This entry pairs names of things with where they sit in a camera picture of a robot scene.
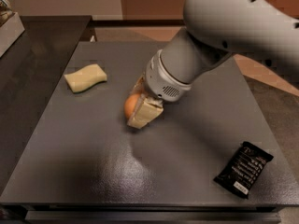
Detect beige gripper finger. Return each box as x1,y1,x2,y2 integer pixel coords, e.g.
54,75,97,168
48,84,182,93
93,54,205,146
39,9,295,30
131,76,145,94
127,93,164,129

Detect orange fruit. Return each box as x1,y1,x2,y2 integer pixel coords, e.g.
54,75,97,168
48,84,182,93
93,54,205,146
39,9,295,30
124,93,141,119

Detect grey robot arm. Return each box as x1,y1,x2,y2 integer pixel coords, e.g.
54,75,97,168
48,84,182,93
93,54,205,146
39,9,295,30
125,0,299,129

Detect yellow sponge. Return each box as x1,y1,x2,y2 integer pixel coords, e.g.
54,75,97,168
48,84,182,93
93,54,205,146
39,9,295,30
64,63,107,93

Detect dark side table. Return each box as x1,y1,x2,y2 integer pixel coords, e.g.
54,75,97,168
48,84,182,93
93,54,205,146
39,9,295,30
0,16,91,193

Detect black snack packet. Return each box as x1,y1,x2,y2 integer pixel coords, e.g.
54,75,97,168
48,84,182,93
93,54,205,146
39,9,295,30
214,141,273,199

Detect white box on side table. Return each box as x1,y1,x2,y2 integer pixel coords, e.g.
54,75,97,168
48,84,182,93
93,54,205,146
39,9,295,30
0,0,25,57

